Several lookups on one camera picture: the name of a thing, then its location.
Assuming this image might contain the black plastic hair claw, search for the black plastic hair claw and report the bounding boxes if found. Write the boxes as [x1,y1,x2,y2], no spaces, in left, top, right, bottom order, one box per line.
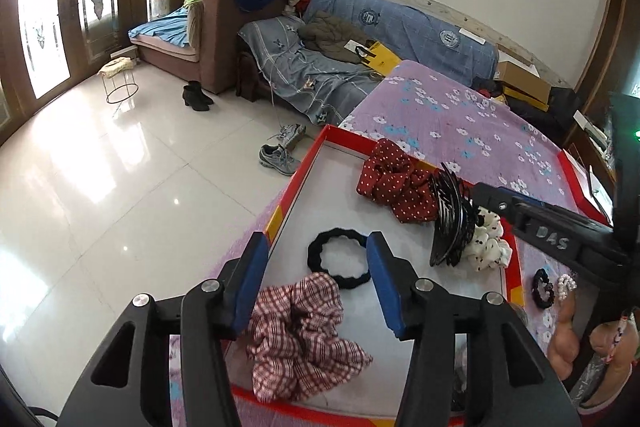
[428,164,478,267]

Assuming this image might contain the white pearl bracelet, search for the white pearl bracelet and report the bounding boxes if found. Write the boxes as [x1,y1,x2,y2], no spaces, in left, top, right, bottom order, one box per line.
[555,273,578,303]

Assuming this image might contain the small black beaded scrunchie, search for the small black beaded scrunchie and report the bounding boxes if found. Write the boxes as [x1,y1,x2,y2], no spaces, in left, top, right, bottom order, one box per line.
[530,268,555,310]

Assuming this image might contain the red plaid scrunchie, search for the red plaid scrunchie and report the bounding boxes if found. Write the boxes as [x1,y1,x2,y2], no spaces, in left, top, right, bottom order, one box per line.
[246,273,373,403]

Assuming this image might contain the large black scrunchie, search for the large black scrunchie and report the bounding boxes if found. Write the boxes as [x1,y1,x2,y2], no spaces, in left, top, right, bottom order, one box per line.
[307,228,371,291]

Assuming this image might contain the person's right hand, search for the person's right hand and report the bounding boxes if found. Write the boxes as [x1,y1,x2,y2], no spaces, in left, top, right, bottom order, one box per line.
[546,290,640,410]

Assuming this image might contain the white dotted scrunchie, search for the white dotted scrunchie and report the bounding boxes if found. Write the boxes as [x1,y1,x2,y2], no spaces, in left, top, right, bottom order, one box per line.
[462,207,513,272]

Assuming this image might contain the red box lid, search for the red box lid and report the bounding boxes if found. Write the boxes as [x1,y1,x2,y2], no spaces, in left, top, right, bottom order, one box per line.
[558,150,613,227]

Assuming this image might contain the purple floral bedsheet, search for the purple floral bedsheet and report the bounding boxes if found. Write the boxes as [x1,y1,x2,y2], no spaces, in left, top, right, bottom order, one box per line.
[169,59,609,427]

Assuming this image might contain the brown cardboard box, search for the brown cardboard box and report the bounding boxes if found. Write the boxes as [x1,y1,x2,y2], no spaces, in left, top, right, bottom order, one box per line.
[495,61,551,112]

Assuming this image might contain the dark red dotted scrunchie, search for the dark red dotted scrunchie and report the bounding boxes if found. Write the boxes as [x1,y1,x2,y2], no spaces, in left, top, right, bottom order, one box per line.
[356,139,438,223]

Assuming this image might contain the red-rimmed white tray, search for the red-rimmed white tray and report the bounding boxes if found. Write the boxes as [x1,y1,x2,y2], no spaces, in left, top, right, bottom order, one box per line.
[226,126,524,426]

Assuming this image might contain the blue folded quilt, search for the blue folded quilt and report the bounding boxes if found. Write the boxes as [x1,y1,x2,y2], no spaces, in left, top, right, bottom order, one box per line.
[304,0,498,87]

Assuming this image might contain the grey star patterned blanket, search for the grey star patterned blanket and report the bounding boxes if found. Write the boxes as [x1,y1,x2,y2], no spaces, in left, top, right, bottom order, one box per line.
[239,15,382,126]

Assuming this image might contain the grey sneakers pair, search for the grey sneakers pair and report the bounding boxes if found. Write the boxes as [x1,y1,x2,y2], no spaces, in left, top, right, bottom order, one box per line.
[258,124,306,176]

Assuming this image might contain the black boots pair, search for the black boots pair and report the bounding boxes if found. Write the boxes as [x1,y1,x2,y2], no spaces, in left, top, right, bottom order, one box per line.
[182,81,215,112]

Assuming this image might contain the brown sofa chair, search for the brown sofa chair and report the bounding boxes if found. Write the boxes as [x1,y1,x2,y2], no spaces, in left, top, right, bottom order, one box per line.
[131,0,288,102]

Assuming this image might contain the wire stool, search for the wire stool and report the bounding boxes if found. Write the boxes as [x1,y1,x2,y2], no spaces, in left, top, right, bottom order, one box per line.
[99,56,139,105]

